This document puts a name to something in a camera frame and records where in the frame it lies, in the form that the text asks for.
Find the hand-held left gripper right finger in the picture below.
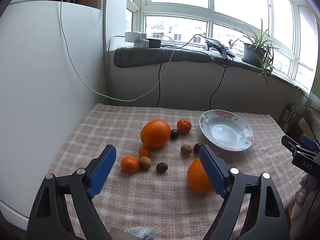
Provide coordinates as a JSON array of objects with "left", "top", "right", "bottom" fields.
[{"left": 199, "top": 144, "right": 292, "bottom": 240}]

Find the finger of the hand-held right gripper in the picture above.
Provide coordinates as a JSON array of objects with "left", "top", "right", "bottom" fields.
[
  {"left": 281, "top": 134, "right": 313, "bottom": 156},
  {"left": 301, "top": 134, "right": 320, "bottom": 153}
]

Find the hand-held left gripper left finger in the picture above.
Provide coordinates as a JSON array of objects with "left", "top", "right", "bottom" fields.
[{"left": 26, "top": 144, "right": 118, "bottom": 240}]

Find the round orange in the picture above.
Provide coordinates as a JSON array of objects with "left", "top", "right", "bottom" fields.
[{"left": 187, "top": 157, "right": 215, "bottom": 194}]

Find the smooth tangerine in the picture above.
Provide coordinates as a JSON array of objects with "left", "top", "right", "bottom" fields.
[{"left": 120, "top": 156, "right": 140, "bottom": 174}]

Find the floral white plate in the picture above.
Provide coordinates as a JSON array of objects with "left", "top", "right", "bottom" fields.
[{"left": 199, "top": 109, "right": 254, "bottom": 152}]

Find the large oval orange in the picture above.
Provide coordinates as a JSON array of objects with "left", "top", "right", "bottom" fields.
[{"left": 140, "top": 119, "right": 171, "bottom": 149}]

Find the cardboard box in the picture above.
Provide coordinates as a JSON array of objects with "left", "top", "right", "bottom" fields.
[{"left": 297, "top": 117, "right": 316, "bottom": 140}]

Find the colourful printed bag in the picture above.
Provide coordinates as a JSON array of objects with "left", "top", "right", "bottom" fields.
[{"left": 280, "top": 102, "right": 300, "bottom": 130}]

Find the pale fleece garment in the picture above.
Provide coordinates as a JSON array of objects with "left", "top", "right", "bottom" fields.
[{"left": 291, "top": 174, "right": 320, "bottom": 240}]

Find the wrinkled tangerine with stem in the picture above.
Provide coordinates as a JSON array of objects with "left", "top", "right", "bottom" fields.
[{"left": 177, "top": 118, "right": 192, "bottom": 134}]

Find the pink plaid tablecloth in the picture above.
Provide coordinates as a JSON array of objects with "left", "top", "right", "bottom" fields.
[{"left": 47, "top": 102, "right": 304, "bottom": 240}]

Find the grey knitted cloth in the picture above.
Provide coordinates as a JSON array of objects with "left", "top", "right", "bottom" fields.
[{"left": 110, "top": 226, "right": 157, "bottom": 240}]

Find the potted spider plant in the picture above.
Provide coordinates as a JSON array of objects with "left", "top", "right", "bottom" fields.
[{"left": 229, "top": 17, "right": 280, "bottom": 87}]

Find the white refrigerator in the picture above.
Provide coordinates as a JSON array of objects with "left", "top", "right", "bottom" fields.
[{"left": 0, "top": 0, "right": 108, "bottom": 220}]

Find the dark flat device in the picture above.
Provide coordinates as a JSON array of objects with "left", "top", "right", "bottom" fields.
[{"left": 204, "top": 38, "right": 223, "bottom": 52}]

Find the white plug-in chargers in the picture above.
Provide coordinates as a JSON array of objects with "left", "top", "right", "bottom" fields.
[{"left": 124, "top": 31, "right": 148, "bottom": 48}]

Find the black power adapter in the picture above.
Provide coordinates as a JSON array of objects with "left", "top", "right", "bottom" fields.
[{"left": 146, "top": 38, "right": 162, "bottom": 48}]

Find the long white cable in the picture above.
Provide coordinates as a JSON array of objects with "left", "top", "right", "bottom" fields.
[{"left": 59, "top": 0, "right": 175, "bottom": 102}]

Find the black power cable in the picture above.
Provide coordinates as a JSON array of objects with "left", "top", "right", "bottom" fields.
[
  {"left": 156, "top": 45, "right": 165, "bottom": 108},
  {"left": 209, "top": 55, "right": 234, "bottom": 111}
]

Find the white window frame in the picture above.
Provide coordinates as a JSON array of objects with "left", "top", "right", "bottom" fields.
[{"left": 126, "top": 0, "right": 318, "bottom": 90}]

